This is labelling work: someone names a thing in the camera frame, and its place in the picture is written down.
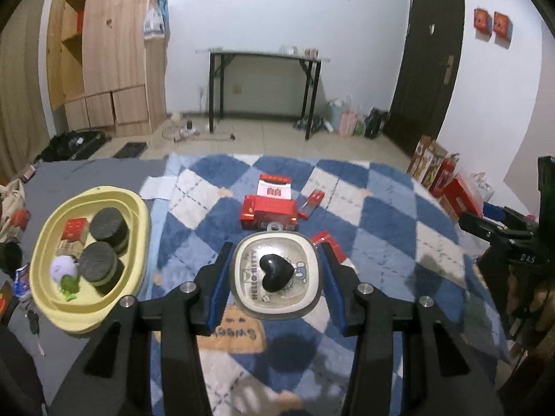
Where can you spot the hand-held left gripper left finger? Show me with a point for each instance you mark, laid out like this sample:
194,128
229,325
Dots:
219,286

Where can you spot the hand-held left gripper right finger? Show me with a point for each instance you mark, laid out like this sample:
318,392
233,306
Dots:
334,288

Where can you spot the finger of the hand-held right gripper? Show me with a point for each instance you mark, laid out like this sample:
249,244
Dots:
494,221

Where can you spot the square lid with heart knob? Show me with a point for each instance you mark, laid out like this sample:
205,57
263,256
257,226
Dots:
251,268

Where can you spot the large red carton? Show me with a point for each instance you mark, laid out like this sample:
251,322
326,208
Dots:
264,213

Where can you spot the slim red pack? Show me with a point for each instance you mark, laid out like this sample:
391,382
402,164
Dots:
313,203

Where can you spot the yellow plastic basin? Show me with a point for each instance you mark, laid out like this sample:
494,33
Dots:
41,260

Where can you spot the person's right hand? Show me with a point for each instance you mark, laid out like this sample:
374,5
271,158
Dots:
516,297

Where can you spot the red gift box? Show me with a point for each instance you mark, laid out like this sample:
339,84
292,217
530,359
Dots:
459,193

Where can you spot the blue plaid fleece blanket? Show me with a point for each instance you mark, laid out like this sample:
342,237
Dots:
390,225

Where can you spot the brown printed box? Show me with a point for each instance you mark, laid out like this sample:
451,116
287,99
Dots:
427,158

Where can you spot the round black sponge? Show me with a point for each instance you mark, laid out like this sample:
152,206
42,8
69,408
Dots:
108,225
99,264

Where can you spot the small green toy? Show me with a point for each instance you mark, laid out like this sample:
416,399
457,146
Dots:
69,287

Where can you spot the black backpack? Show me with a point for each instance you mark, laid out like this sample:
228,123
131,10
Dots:
375,123

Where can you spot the white purple plush ball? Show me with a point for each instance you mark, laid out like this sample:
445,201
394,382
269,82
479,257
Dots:
63,267

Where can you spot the dark door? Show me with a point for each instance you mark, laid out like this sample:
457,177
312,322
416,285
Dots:
425,73

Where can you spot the dark floor mat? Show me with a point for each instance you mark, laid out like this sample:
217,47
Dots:
130,149

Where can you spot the pink bag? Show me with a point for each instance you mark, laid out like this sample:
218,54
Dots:
350,123

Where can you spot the light blue bin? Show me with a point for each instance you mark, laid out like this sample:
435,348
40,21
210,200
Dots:
335,115

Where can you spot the grey bed sheet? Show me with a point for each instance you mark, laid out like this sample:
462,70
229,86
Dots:
56,355

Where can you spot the bunch of keys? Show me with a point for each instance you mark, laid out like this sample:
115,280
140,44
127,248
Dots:
34,325

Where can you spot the blue white packet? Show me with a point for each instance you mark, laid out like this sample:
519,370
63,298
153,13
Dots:
24,281

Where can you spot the black bag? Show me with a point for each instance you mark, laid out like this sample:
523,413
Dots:
73,143

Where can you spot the beige tote bag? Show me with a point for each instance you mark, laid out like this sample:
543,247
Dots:
11,208

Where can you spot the black folding table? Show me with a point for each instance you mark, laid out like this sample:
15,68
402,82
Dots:
260,55

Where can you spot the wooden wardrobe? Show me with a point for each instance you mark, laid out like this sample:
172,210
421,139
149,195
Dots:
117,52

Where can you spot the hanging plastic bag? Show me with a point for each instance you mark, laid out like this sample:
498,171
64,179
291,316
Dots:
154,21

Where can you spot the beige curtain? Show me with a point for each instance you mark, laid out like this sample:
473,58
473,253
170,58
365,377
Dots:
21,95

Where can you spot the red wall decoration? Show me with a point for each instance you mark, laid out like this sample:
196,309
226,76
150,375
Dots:
502,28
482,22

